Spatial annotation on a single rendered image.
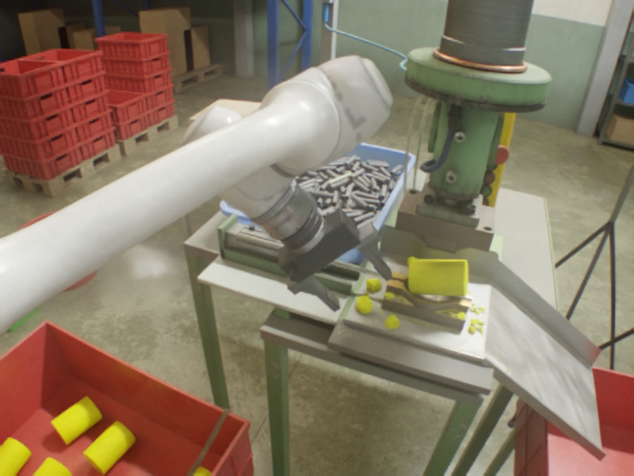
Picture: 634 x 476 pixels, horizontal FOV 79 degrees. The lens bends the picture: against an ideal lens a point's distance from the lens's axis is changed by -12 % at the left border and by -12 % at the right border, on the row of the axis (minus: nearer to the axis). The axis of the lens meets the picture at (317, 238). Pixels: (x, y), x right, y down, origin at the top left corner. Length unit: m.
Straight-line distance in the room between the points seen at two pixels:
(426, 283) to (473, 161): 0.26
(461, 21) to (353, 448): 1.56
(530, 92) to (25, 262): 0.59
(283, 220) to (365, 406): 1.40
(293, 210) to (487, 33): 0.36
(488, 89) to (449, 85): 0.05
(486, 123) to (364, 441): 1.43
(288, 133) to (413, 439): 1.60
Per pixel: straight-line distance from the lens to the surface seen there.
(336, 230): 0.66
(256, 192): 0.59
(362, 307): 0.85
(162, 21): 6.22
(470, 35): 0.63
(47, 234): 0.38
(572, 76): 6.05
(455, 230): 0.74
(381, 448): 1.84
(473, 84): 0.59
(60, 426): 1.18
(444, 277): 0.82
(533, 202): 1.53
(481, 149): 0.69
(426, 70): 0.61
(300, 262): 0.69
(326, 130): 0.48
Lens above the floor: 1.59
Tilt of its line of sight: 34 degrees down
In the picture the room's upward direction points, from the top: 3 degrees clockwise
